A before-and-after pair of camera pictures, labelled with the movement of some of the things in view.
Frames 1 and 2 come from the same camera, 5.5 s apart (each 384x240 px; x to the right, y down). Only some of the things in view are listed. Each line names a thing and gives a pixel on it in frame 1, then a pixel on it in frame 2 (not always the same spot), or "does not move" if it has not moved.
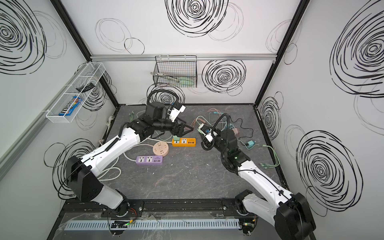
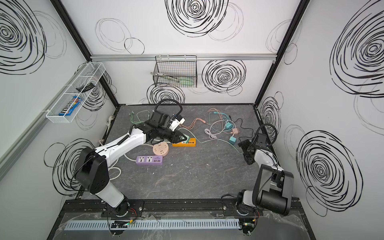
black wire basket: x=175 y=71 does not move
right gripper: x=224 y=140 → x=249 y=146
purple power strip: x=156 y=160 does not move
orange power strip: x=189 y=142 does not move
